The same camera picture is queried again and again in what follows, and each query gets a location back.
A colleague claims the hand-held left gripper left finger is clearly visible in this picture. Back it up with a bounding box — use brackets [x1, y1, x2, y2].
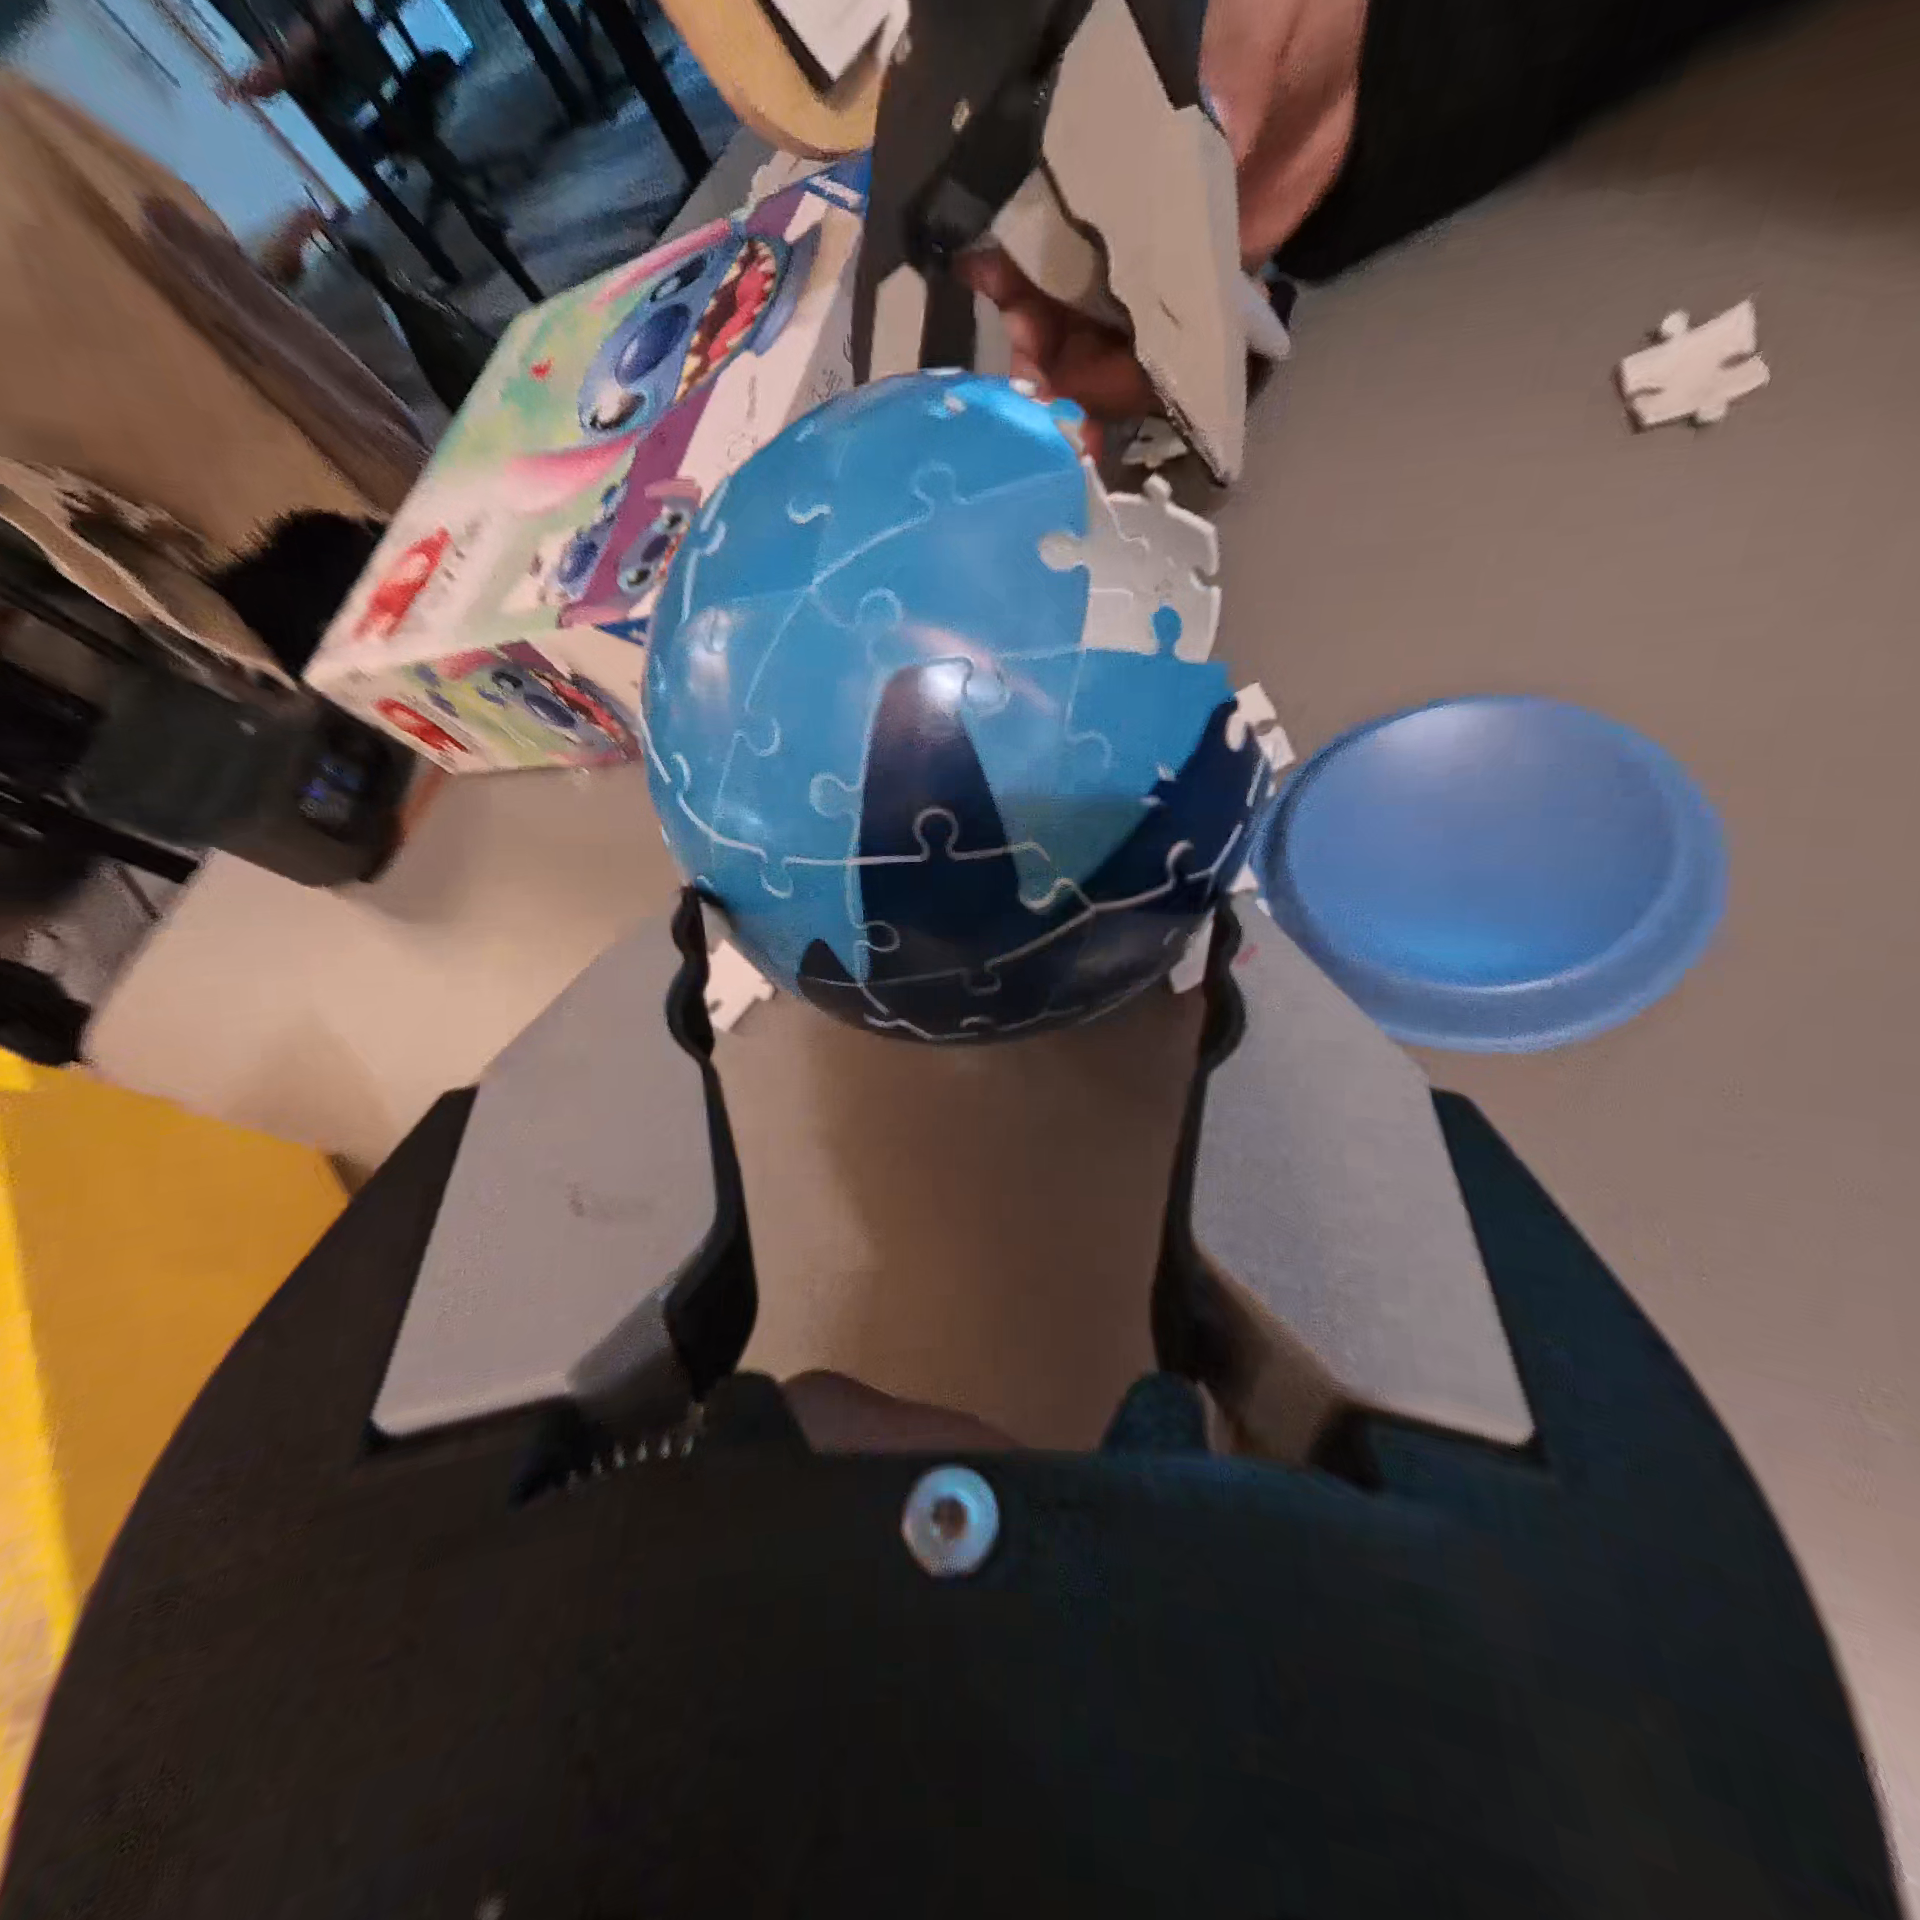
[372, 884, 757, 1442]

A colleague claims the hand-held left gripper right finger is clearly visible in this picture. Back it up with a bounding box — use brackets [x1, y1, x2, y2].
[1146, 896, 1534, 1449]

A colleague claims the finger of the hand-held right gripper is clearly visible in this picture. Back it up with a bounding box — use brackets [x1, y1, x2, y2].
[1041, 0, 1257, 483]

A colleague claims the blue plastic ball stand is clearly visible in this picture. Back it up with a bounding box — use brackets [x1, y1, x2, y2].
[1250, 694, 1731, 1052]

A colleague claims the blue puzzle ball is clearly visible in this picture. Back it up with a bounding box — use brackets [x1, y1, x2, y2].
[640, 366, 1294, 1044]

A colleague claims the colourful cartoon puzzle box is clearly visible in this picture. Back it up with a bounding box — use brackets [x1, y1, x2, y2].
[304, 150, 876, 773]

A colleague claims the person's right hand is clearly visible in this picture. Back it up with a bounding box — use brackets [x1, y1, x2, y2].
[957, 0, 1371, 424]

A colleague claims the wooden document stand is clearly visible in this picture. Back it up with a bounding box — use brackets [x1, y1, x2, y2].
[660, 0, 910, 161]

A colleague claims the yellow plastic bin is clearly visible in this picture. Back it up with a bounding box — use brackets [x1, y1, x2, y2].
[0, 1052, 353, 1804]

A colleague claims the black device with screen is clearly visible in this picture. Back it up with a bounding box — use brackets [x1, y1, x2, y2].
[60, 675, 419, 889]

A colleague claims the black cloth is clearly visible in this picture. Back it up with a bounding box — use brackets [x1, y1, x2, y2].
[216, 507, 396, 678]

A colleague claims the beige cloth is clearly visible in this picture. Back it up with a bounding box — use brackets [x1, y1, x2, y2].
[0, 74, 438, 678]

